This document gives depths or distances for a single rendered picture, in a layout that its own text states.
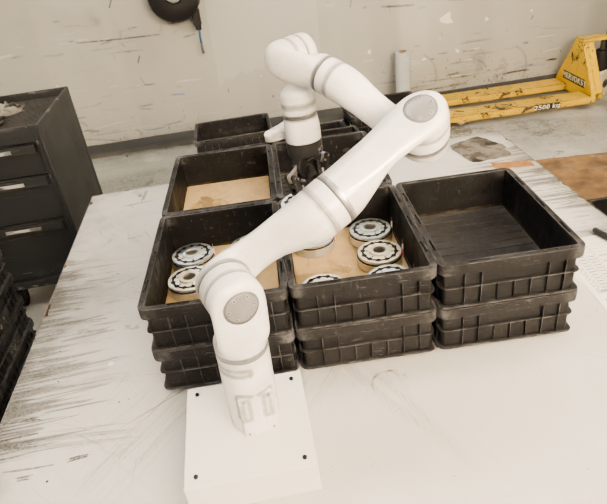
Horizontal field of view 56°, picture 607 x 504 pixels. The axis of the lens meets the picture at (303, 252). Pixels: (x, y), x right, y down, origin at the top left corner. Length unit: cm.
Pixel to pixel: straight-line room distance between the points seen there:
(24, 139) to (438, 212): 179
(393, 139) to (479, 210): 67
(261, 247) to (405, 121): 31
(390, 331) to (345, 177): 44
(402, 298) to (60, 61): 386
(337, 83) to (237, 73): 356
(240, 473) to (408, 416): 35
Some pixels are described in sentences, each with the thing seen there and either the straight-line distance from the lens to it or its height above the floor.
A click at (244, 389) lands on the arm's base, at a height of 88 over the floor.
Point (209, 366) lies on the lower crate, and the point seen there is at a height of 76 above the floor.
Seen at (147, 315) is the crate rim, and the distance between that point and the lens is 116.
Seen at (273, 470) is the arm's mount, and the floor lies 76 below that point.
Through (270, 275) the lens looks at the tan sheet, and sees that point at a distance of 135.
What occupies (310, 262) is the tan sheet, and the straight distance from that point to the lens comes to 137.
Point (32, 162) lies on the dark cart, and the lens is 274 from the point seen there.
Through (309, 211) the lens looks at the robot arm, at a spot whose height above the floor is 116.
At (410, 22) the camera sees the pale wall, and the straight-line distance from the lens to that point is 475.
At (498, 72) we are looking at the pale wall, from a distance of 512.
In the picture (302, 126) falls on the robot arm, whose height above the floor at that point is 119.
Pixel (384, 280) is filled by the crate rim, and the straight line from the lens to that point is 114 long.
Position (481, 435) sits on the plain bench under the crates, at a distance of 116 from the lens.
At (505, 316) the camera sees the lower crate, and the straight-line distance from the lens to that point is 130.
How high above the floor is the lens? 158
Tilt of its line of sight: 32 degrees down
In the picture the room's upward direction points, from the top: 8 degrees counter-clockwise
